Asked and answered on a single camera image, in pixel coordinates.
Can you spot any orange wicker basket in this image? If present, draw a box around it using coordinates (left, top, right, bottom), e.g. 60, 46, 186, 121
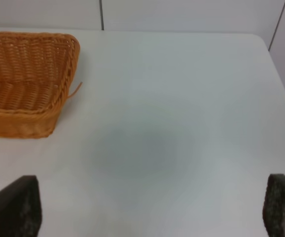
0, 32, 80, 139

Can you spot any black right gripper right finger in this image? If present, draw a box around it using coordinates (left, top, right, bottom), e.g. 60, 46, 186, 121
262, 174, 285, 237

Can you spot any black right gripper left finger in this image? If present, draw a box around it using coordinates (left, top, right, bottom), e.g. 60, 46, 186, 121
0, 175, 42, 237

